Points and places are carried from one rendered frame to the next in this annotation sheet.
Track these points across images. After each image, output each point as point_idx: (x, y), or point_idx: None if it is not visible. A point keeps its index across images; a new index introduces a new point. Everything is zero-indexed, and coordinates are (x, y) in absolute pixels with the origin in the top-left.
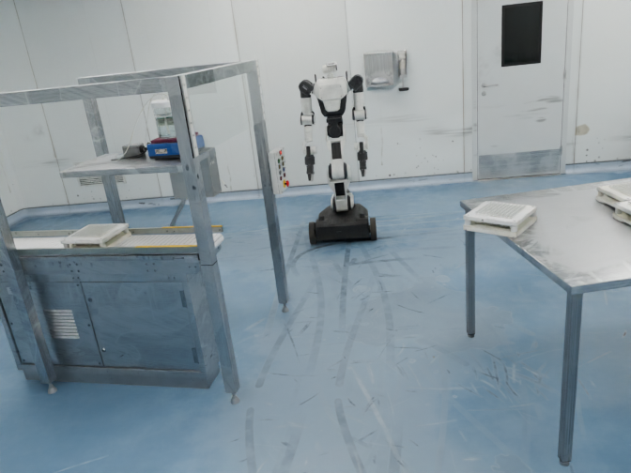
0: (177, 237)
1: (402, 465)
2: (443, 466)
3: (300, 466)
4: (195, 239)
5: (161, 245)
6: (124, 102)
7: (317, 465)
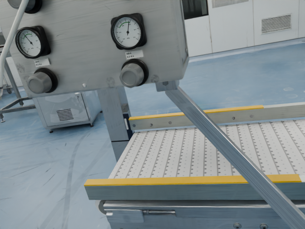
0: (217, 173)
1: (38, 226)
2: (14, 228)
3: (103, 221)
4: (159, 165)
5: (237, 144)
6: None
7: (91, 223)
